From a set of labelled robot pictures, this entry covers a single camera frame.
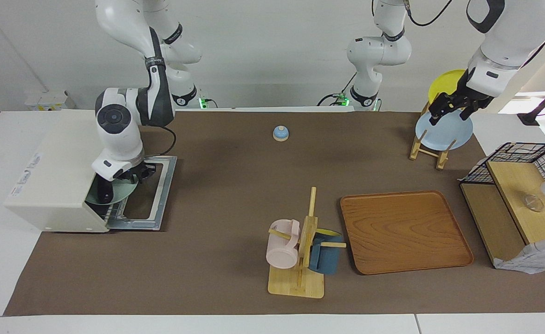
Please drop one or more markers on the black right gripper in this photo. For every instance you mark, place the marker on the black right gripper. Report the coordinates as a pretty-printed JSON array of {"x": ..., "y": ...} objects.
[{"x": 135, "y": 172}]

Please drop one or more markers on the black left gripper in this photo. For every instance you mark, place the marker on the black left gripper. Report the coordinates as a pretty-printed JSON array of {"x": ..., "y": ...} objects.
[{"x": 463, "y": 97}]

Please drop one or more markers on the pale green round plate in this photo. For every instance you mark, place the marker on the pale green round plate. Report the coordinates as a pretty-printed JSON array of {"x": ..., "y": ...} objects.
[{"x": 124, "y": 191}]

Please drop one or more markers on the dark purple eggplant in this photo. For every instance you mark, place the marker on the dark purple eggplant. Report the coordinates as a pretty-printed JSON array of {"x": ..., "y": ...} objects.
[{"x": 106, "y": 191}]

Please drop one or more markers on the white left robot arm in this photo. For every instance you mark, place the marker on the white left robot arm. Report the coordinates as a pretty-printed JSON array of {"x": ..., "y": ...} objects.
[{"x": 509, "y": 37}]

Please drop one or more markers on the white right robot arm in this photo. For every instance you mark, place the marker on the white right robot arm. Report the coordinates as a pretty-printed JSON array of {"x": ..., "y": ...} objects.
[{"x": 119, "y": 134}]

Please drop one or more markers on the white toaster oven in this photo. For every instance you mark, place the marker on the white toaster oven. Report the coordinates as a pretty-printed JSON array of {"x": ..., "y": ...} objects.
[{"x": 49, "y": 185}]

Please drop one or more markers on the light blue plate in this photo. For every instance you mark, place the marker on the light blue plate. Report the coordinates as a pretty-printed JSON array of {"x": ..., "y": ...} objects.
[{"x": 444, "y": 134}]

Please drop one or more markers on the yellow plate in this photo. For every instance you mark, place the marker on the yellow plate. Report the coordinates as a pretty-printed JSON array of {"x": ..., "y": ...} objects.
[{"x": 446, "y": 83}]

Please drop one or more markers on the wooden plate rack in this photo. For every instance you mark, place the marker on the wooden plate rack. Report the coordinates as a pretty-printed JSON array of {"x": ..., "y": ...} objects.
[{"x": 442, "y": 160}]

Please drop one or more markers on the black clamp stand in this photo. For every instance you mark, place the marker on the black clamp stand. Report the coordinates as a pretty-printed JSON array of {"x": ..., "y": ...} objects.
[{"x": 544, "y": 104}]

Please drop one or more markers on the brown table mat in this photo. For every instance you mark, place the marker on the brown table mat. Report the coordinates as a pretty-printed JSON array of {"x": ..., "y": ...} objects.
[{"x": 235, "y": 195}]

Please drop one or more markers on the light wooden shelf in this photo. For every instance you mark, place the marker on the light wooden shelf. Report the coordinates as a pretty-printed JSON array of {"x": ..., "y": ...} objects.
[{"x": 514, "y": 195}]

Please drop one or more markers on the white box yellow label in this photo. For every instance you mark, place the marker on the white box yellow label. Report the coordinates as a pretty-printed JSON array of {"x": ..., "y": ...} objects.
[{"x": 49, "y": 99}]

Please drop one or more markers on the small clear glass bowl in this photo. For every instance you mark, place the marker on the small clear glass bowl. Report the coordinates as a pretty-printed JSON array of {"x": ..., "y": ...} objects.
[{"x": 534, "y": 203}]

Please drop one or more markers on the brown wooden tray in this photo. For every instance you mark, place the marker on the brown wooden tray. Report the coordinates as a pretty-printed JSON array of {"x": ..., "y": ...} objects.
[{"x": 405, "y": 232}]

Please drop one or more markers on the blue call bell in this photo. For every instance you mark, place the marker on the blue call bell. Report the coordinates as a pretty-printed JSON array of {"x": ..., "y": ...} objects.
[{"x": 281, "y": 133}]

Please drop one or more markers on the pink mug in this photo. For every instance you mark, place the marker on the pink mug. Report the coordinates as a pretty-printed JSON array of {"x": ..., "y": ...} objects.
[{"x": 282, "y": 250}]

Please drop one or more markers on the white checkered cloth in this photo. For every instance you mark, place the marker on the white checkered cloth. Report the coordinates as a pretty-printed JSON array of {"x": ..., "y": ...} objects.
[{"x": 537, "y": 260}]

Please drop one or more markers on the wooden mug rack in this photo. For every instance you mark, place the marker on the wooden mug rack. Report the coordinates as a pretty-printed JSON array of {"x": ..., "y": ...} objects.
[{"x": 306, "y": 241}]

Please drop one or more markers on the dark blue mug yellow inside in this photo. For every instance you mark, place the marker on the dark blue mug yellow inside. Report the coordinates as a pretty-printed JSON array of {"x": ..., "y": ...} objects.
[{"x": 326, "y": 260}]

